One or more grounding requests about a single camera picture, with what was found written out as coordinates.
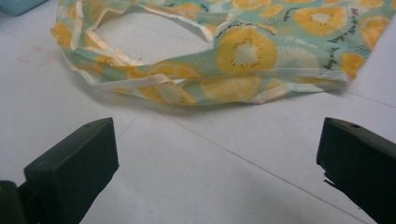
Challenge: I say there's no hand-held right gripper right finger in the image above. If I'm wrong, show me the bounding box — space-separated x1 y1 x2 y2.
316 117 396 224

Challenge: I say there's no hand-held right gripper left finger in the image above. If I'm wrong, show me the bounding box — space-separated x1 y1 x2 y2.
23 117 120 224

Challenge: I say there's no light blue plastic basket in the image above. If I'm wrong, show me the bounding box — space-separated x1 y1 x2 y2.
0 0 50 17

